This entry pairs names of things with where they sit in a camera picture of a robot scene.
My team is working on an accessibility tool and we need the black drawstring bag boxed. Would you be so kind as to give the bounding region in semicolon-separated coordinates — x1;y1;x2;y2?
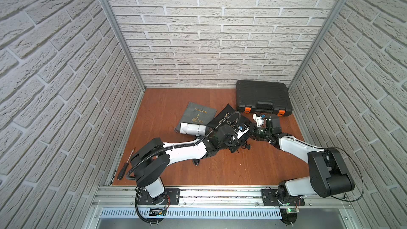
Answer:
206;104;253;134

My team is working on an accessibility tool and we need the white hair dryer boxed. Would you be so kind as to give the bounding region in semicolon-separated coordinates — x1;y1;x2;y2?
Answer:
179;123;209;166

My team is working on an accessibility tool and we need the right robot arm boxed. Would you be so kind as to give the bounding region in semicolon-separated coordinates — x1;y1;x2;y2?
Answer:
248;114;361;202

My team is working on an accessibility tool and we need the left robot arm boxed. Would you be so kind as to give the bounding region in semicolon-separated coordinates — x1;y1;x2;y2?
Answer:
126;111;251;204

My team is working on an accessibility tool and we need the black plastic tool case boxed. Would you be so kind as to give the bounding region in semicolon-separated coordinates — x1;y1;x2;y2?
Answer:
236;80;293;117

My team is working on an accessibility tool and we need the black screwdriver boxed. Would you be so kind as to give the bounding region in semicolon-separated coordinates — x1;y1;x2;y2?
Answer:
117;148;135;180

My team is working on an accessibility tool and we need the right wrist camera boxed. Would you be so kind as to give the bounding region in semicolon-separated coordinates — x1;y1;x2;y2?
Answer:
253;114;266;127

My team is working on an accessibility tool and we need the grey drawstring bag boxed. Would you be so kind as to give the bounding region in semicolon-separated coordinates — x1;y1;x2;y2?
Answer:
174;102;217;133

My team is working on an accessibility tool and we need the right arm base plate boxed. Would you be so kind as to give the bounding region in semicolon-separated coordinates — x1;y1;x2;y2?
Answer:
261;187;305;207

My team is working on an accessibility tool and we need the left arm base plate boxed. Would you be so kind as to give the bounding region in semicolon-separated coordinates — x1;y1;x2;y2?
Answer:
137;188;181;206

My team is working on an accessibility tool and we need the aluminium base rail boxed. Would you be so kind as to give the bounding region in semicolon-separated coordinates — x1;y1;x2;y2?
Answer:
87;186;355;224

